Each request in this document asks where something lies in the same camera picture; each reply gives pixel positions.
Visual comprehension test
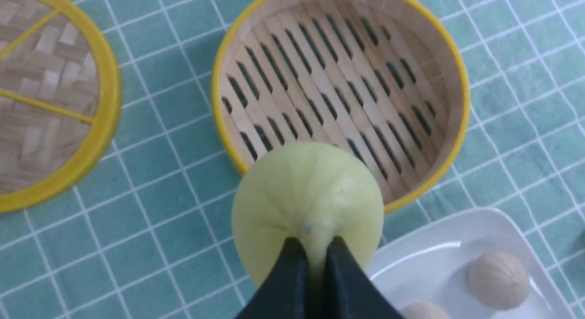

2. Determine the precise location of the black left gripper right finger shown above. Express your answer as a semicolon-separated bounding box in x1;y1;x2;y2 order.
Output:
322;236;403;319

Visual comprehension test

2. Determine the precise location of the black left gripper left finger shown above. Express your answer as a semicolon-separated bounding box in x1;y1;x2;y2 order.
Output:
236;238;309;319

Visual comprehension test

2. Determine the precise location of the white steamed bun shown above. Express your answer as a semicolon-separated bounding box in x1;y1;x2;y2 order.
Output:
401;302;451;319

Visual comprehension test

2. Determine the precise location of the yellow steamed bun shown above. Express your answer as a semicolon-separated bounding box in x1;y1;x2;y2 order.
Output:
232;142;384;287

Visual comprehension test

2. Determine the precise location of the white square plate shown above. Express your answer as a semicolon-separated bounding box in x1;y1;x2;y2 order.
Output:
366;208;573;319

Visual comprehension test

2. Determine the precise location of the beige steamed bun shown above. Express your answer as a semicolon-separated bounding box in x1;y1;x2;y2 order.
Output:
468;251;531;311

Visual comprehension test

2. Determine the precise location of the green checkered tablecloth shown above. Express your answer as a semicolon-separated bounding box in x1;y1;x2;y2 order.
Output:
0;0;585;319

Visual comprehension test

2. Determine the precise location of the yellow bamboo steamer basket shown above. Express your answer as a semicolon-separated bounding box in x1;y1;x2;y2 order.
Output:
211;0;471;213

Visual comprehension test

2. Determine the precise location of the yellow bamboo steamer lid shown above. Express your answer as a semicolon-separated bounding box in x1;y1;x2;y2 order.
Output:
1;0;123;213

